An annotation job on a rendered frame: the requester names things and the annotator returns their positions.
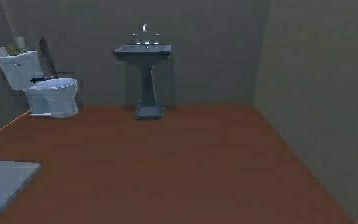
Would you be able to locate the dark grey pedestal sink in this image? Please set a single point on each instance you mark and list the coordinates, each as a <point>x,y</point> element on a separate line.
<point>147,55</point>

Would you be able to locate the grey floor mat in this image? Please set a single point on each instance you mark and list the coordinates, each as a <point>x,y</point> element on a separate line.
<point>3,183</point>

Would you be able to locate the green plant on toilet tank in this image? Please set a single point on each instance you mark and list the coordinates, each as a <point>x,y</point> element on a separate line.
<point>13,50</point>

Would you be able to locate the white toilet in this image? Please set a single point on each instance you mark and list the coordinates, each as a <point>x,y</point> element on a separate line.
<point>52,95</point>

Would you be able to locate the chrome sink faucet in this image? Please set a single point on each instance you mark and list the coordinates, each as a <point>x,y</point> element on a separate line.
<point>144,35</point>

